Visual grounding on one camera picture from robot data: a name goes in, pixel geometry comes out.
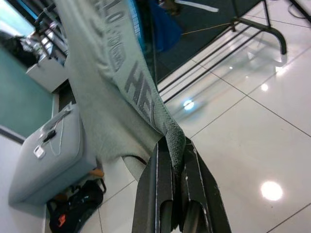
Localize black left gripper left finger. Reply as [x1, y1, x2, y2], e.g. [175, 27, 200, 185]
[132, 141, 176, 233]

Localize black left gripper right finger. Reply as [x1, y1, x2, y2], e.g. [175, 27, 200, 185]
[179, 138, 232, 233]

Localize grey green garment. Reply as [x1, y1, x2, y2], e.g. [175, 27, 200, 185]
[52, 0, 188, 230]

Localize grey square ottoman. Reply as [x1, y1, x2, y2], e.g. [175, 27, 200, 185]
[8, 103, 98, 204]

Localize black keys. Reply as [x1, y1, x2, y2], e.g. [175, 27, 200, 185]
[43, 130, 56, 143]

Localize white key fob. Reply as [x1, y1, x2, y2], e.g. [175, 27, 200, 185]
[33, 146, 46, 159]

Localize white cabinet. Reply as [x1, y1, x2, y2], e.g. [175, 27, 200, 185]
[26, 31, 71, 93]

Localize blue hanging garment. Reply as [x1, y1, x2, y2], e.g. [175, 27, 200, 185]
[149, 0, 183, 53]

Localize black metal clothes rack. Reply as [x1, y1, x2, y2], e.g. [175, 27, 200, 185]
[145, 0, 288, 104]

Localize black rumpled bag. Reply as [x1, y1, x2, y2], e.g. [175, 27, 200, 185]
[0, 36, 34, 67]

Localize thin white cord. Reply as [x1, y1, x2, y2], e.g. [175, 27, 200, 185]
[48, 117, 65, 156]

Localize yellow cord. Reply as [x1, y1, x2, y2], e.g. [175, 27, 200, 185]
[182, 20, 240, 35]

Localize black floor cable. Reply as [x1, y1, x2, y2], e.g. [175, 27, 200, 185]
[288, 0, 311, 19]

